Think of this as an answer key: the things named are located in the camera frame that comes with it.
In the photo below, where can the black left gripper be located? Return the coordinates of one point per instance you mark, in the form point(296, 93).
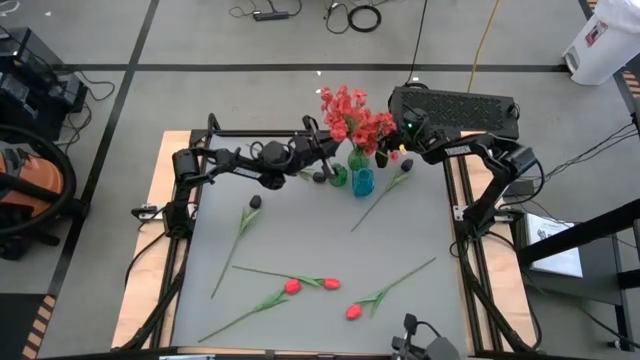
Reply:
point(310, 147)

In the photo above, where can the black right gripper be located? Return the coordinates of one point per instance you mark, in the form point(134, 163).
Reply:
point(417, 132)

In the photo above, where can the red blossom flower bunch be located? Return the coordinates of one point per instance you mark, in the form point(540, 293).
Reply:
point(387, 125)
point(340, 112)
point(367, 135)

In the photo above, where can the black artificial tulip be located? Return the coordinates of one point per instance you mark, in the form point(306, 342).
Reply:
point(407, 165)
point(319, 177)
point(255, 201)

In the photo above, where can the red artificial tulip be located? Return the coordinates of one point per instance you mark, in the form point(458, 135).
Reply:
point(332, 284)
point(353, 312)
point(293, 286)

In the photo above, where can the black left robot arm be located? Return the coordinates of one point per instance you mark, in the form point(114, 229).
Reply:
point(240, 167)

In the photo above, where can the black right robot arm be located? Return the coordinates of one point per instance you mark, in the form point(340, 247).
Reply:
point(500, 155)

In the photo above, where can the tall green glass vase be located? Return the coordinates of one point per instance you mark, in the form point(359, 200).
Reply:
point(357, 161)

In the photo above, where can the small green glass vase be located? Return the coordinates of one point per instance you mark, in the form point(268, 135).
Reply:
point(341, 177)

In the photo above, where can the blue glass vase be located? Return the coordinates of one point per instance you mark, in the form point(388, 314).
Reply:
point(363, 184)

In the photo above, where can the black perforated computer case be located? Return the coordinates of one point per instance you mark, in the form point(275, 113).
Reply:
point(465, 112)

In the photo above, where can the black power strip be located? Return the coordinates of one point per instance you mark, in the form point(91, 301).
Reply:
point(270, 16)

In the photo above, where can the printed paper sheet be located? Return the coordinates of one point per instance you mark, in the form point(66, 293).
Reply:
point(555, 250)

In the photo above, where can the white trash bin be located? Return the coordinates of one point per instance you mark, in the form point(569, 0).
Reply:
point(600, 50)

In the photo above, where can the black mat striped edge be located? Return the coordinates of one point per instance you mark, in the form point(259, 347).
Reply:
point(632, 85)
point(15, 325)

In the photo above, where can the dark grey side table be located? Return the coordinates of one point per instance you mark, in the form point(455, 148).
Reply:
point(600, 282)

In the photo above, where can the orange vacuum cleaner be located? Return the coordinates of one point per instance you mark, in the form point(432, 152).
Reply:
point(71, 177)

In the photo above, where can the orange shop vacuum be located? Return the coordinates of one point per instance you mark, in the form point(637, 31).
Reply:
point(35, 180)

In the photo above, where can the black equipment cart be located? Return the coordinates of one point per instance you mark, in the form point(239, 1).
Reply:
point(30, 85)

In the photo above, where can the black table frame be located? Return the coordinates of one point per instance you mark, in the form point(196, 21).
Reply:
point(250, 133)

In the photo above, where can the black metal stand frame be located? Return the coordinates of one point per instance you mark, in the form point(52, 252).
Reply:
point(575, 235)

